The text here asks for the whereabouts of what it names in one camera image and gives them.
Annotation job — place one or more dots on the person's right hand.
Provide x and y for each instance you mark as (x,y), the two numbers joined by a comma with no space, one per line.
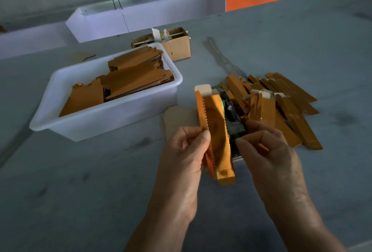
(276,167)

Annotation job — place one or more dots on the person's left hand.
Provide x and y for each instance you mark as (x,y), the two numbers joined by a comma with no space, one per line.
(183,173)

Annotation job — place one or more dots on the gold carton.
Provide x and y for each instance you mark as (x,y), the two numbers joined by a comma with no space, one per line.
(219,138)

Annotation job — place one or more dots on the pile of beige blanks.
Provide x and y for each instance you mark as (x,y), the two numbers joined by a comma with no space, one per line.
(177,120)

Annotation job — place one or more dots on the pile of gold boxes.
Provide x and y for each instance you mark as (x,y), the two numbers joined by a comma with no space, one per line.
(290,106)

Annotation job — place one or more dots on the gold cartons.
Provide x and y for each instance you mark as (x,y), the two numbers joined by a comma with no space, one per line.
(136,77)

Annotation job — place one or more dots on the person's right forearm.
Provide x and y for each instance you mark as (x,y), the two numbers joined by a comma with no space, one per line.
(311,234)

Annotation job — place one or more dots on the person's left forearm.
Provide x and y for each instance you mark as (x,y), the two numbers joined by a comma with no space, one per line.
(163,234)

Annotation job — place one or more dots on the black tape dispenser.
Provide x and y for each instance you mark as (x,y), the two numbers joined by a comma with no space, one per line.
(235,127)

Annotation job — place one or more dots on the white plastic bin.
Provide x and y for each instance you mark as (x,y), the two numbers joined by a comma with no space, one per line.
(104,121)

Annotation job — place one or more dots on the small cardboard box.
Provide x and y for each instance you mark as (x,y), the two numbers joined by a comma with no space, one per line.
(180,48)

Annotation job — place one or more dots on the long white tray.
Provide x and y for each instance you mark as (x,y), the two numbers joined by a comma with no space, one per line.
(174,8)
(32,41)

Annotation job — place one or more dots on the small brown object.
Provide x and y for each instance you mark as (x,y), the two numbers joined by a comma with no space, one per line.
(3,28)

